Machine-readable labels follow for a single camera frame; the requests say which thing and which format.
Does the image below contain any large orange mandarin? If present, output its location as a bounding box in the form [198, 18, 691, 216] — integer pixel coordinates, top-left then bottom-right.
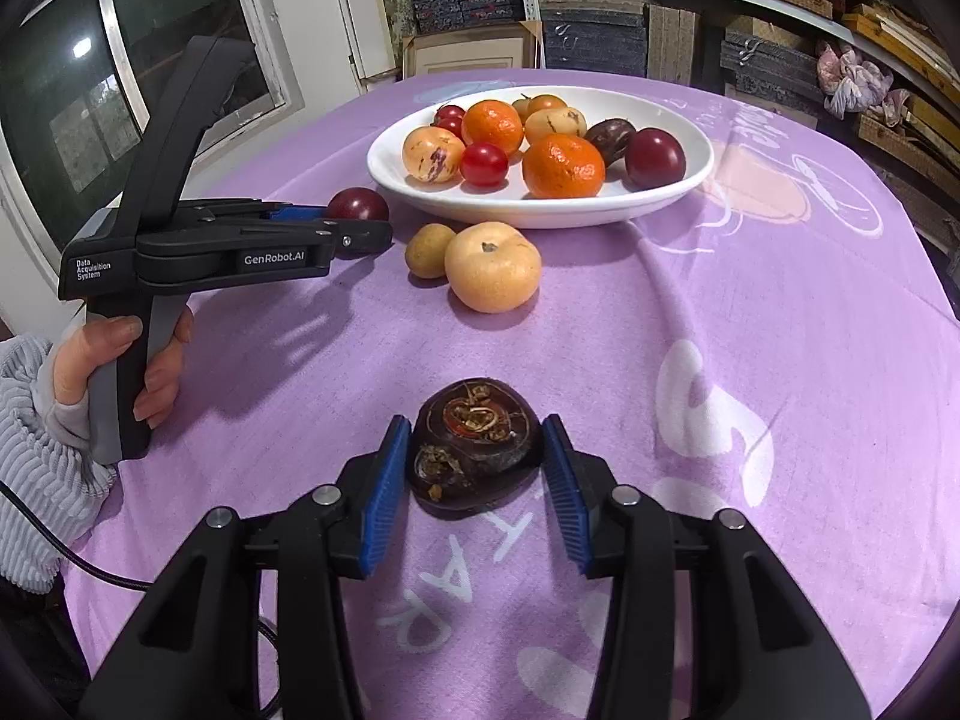
[461, 100, 524, 158]

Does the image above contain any cardboard framed box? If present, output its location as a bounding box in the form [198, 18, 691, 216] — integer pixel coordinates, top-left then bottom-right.
[403, 21, 545, 80]

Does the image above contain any orange tomato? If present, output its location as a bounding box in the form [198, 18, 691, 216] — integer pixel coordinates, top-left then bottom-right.
[514, 94, 569, 121]

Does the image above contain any black cable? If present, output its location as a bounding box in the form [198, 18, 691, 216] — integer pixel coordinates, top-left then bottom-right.
[0, 480, 280, 720]

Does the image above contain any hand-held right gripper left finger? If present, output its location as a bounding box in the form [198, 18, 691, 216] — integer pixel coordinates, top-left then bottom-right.
[79, 416, 412, 720]

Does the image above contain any white door panel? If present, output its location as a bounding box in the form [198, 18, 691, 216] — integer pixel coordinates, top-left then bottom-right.
[330, 0, 406, 83]

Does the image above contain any purple printed tablecloth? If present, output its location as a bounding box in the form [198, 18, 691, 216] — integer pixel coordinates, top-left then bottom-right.
[60, 67, 960, 720]

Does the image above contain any stack of dark grey boxes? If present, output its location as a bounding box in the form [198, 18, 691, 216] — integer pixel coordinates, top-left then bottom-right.
[538, 0, 650, 77]

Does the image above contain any pink cloth bundle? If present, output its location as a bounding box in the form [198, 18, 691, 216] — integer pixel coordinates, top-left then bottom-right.
[816, 41, 912, 128]

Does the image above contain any stack of wooden frames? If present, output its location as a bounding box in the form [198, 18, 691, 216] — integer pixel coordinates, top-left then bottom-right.
[840, 4, 960, 241]

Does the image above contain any green marbled board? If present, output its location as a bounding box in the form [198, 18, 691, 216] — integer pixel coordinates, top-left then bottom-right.
[371, 0, 413, 76]

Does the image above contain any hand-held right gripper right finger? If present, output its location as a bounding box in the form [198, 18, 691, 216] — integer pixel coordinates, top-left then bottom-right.
[541, 414, 871, 720]

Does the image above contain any pale peach lumpy fruit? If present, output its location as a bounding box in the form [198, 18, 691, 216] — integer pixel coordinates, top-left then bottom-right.
[445, 222, 542, 314]

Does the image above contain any upright woven panel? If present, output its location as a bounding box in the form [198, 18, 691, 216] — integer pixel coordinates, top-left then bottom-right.
[646, 4, 702, 87]

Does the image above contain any small orange mandarin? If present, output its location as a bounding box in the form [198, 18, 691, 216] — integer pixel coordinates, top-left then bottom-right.
[523, 133, 606, 200]

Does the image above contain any person's left forearm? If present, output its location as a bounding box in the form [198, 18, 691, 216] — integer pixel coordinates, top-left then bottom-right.
[0, 335, 117, 586]

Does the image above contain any striped yellow pepino melon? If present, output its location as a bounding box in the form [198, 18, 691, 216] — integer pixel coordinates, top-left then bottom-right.
[403, 127, 466, 185]

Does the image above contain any white oval plate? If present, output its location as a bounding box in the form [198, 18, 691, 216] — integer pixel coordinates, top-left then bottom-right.
[366, 85, 713, 230]

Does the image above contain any stack of dark flat boxes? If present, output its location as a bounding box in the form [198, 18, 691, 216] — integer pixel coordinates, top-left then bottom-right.
[720, 15, 826, 128]

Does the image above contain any white framed window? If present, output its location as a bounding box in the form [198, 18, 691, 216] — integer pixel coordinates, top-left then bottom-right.
[0, 0, 301, 256]

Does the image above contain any dark brown water chestnut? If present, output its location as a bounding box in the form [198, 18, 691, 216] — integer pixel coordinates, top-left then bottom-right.
[583, 118, 638, 168]
[405, 379, 544, 518]

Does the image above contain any brown longan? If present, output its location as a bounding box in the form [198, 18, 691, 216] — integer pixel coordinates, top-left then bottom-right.
[406, 223, 458, 278]

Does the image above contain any dark red plum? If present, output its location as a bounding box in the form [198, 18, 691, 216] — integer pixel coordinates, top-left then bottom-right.
[328, 188, 390, 224]
[625, 127, 687, 191]

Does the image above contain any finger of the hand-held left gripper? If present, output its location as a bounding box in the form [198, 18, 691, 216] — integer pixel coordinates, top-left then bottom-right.
[217, 217, 393, 256]
[180, 199, 331, 224]

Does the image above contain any large pale yellow fruit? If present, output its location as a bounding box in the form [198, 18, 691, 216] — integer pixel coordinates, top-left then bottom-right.
[524, 106, 587, 147]

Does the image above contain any person's left hand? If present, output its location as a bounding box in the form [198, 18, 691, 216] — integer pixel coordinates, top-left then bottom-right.
[51, 311, 194, 427]

